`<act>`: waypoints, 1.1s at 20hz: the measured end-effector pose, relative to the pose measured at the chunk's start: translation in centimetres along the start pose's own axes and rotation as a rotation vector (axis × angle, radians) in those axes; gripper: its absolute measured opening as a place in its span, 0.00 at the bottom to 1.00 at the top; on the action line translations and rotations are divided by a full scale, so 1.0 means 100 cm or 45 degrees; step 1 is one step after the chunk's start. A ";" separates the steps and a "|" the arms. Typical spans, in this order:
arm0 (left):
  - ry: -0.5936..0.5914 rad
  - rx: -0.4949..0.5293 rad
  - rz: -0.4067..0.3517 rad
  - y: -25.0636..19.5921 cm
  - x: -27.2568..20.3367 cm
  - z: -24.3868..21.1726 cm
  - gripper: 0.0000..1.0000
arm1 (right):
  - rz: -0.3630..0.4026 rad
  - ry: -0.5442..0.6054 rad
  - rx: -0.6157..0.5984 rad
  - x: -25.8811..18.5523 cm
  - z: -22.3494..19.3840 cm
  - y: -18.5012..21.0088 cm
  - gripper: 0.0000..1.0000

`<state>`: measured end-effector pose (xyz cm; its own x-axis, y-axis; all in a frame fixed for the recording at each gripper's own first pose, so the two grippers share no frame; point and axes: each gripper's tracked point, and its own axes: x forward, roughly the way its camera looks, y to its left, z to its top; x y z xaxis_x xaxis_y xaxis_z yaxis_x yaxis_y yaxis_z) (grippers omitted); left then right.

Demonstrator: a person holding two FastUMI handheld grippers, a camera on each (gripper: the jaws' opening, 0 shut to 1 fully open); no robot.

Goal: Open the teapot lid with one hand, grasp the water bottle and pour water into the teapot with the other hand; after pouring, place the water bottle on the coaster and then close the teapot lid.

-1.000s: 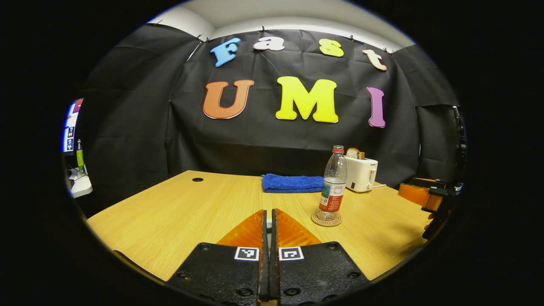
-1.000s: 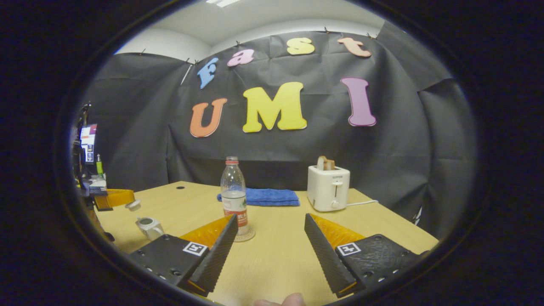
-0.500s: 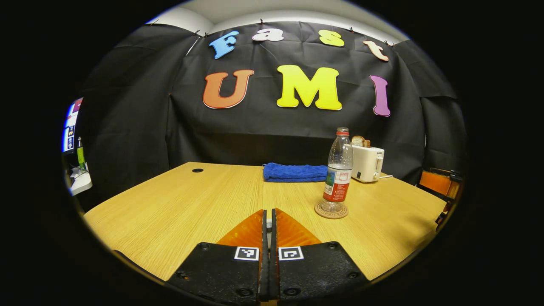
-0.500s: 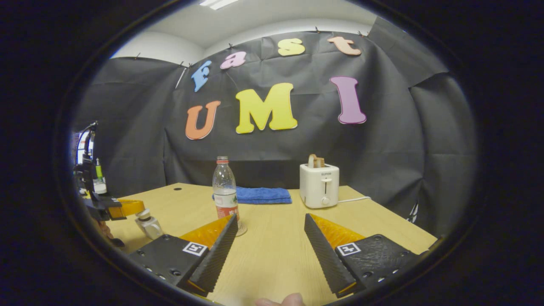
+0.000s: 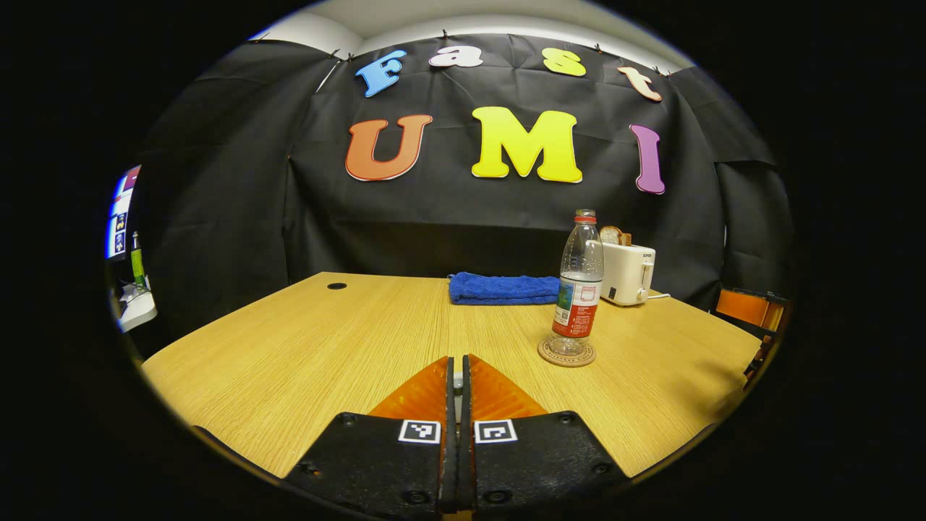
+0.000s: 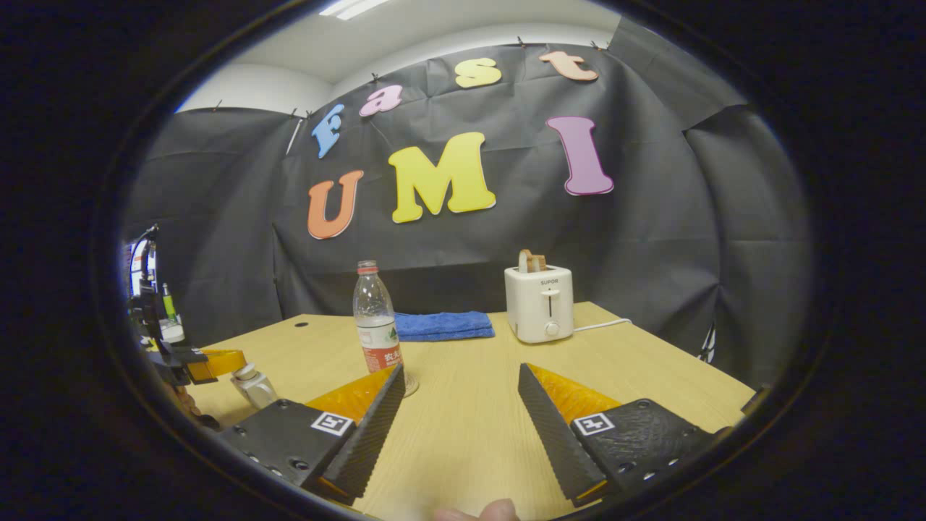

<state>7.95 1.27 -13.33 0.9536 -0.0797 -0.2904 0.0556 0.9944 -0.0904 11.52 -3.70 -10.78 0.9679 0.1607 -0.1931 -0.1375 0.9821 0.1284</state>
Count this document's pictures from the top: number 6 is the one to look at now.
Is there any white toaster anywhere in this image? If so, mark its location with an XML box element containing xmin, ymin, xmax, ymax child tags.
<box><xmin>504</xmin><ymin>265</ymin><xmax>574</xmax><ymax>344</ymax></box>

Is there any white ceramic teacup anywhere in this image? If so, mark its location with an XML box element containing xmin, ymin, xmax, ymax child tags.
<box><xmin>231</xmin><ymin>364</ymin><xmax>279</xmax><ymax>410</ymax></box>

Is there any clear plastic water bottle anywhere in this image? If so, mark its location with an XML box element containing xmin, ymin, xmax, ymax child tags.
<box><xmin>353</xmin><ymin>260</ymin><xmax>403</xmax><ymax>375</ymax></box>

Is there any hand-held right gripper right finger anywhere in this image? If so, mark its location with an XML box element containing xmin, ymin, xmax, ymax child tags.
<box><xmin>517</xmin><ymin>363</ymin><xmax>713</xmax><ymax>507</ymax></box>

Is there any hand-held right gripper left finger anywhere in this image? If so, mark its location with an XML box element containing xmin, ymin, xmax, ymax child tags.
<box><xmin>221</xmin><ymin>363</ymin><xmax>407</xmax><ymax>505</ymax></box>

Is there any blue towel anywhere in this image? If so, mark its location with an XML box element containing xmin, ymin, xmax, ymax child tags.
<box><xmin>394</xmin><ymin>311</ymin><xmax>496</xmax><ymax>342</ymax></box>

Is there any black backdrop cloth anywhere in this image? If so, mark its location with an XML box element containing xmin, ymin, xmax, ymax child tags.
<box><xmin>119</xmin><ymin>40</ymin><xmax>815</xmax><ymax>395</ymax></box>

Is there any ceiling light panel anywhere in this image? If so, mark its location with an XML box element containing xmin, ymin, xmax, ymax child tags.
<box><xmin>318</xmin><ymin>0</ymin><xmax>391</xmax><ymax>20</ymax></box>

